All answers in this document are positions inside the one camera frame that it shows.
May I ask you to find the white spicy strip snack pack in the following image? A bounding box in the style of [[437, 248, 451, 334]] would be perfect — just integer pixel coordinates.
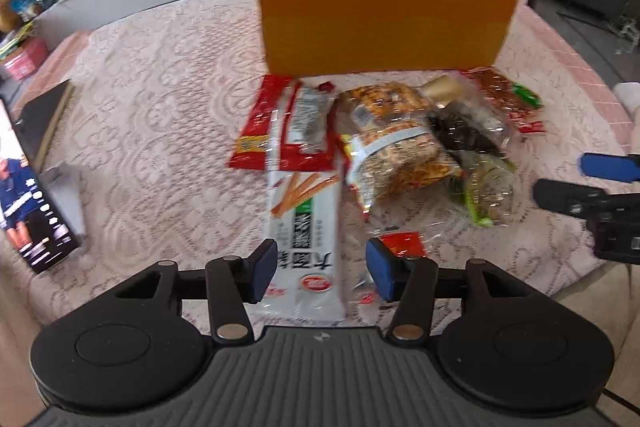
[[255, 171, 346, 324]]

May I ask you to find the orange noodle snack bag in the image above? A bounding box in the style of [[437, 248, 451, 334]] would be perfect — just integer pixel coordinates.
[[335, 81, 461, 213]]

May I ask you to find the dark seaweed snack bag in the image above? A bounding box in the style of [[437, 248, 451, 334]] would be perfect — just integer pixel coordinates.
[[419, 74, 515, 228]]

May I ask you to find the red braised meat packet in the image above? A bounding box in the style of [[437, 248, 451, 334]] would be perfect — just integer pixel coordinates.
[[461, 67, 546, 135]]

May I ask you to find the red snack packet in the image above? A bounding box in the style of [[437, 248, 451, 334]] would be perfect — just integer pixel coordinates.
[[229, 74, 337, 172]]

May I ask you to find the green sausage stick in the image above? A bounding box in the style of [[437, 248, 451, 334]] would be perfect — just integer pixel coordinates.
[[512, 82, 544, 109]]

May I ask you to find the small red sauce packet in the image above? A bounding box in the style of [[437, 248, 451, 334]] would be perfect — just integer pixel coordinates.
[[378, 232, 427, 259]]

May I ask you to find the pink lace tablecloth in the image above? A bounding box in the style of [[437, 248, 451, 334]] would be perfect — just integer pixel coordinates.
[[1, 0, 632, 327]]

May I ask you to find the smartphone on stand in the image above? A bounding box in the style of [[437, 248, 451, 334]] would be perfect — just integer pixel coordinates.
[[1, 101, 80, 274]]

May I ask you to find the black notebook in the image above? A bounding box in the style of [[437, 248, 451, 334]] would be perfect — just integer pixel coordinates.
[[16, 80, 75, 171]]

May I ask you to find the orange cardboard box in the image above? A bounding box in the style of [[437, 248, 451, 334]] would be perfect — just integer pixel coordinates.
[[258, 0, 518, 77]]

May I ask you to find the pink storage box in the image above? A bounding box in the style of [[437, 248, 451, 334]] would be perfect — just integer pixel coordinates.
[[1, 37, 49, 81]]

